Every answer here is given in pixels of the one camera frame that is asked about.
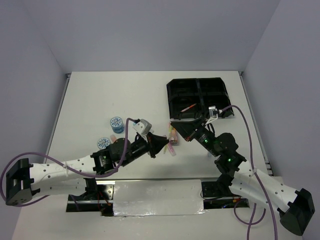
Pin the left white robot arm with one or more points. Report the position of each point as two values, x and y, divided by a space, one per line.
25 180

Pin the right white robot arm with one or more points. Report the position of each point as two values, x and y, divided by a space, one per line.
295 207

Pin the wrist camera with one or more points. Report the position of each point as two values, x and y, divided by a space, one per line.
142 127
213 114

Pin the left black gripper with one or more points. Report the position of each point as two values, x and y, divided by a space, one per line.
154 143

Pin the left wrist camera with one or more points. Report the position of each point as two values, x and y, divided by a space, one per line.
142 127

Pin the pink capped crayon tube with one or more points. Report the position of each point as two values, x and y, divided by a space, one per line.
173 137

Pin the orange yellow highlighter marker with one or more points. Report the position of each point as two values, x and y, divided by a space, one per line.
113 138

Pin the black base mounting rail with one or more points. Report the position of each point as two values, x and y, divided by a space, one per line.
148 198

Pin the black compartment organizer tray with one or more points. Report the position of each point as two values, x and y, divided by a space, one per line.
204 92

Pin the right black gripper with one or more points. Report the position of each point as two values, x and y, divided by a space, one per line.
186 129

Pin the purple highlighter marker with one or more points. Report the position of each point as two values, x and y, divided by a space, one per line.
169 148

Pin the blue tape roll front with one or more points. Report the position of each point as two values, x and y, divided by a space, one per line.
103 143

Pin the blue tape roll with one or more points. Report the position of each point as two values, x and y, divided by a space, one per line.
103 143
117 125

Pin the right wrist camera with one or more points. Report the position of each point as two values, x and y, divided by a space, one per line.
213 114

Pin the blue tape roll rear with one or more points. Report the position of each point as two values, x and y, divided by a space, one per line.
117 125

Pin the orange slim highlighter pen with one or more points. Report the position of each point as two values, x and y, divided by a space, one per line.
187 108

